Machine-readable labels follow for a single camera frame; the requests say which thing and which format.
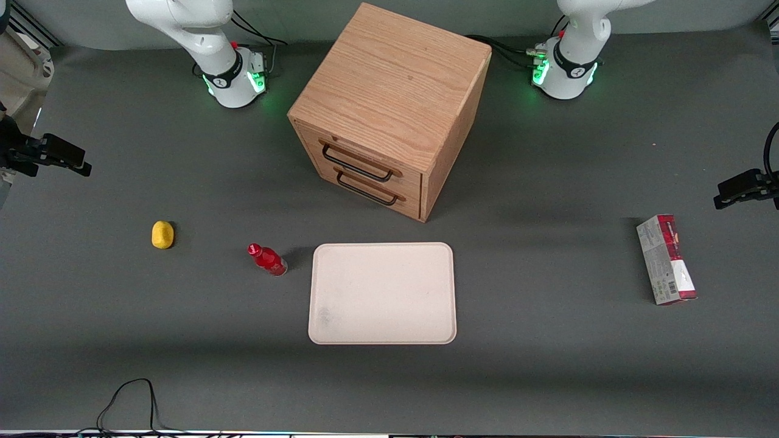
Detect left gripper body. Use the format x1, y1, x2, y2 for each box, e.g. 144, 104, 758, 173
761, 170, 779, 210

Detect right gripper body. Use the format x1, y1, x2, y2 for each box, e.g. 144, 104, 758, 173
0, 113, 28, 178

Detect red coke bottle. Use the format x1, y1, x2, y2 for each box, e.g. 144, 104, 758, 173
247, 243, 288, 277

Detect beige rectangular tray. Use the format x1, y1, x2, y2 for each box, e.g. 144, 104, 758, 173
308, 242, 457, 346

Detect beige plastic background object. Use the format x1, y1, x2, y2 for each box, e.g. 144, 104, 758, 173
0, 27, 55, 122

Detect red plaid cardboard box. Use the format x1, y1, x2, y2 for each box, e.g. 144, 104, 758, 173
636, 214, 698, 306

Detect yellow lemon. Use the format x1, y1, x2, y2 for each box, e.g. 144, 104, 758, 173
151, 220, 175, 250

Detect wooden drawer front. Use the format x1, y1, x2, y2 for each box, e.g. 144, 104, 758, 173
295, 120, 424, 192
313, 159, 423, 221

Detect wooden two-drawer cabinet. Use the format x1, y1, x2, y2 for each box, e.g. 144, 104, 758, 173
287, 2, 492, 223

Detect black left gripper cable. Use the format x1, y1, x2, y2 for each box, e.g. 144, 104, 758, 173
763, 122, 779, 183

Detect black right arm base cables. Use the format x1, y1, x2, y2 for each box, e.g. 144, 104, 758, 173
194, 9, 288, 78

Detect black arm base cables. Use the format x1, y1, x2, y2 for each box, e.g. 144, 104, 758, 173
194, 9, 288, 78
466, 15, 570, 69

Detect thin black looped cable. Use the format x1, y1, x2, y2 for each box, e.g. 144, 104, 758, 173
76, 378, 183, 436

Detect black left arm base cables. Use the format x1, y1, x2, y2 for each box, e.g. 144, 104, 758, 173
466, 15, 570, 69

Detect black metal drawer handle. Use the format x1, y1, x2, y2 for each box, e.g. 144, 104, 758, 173
320, 141, 403, 183
334, 167, 407, 206

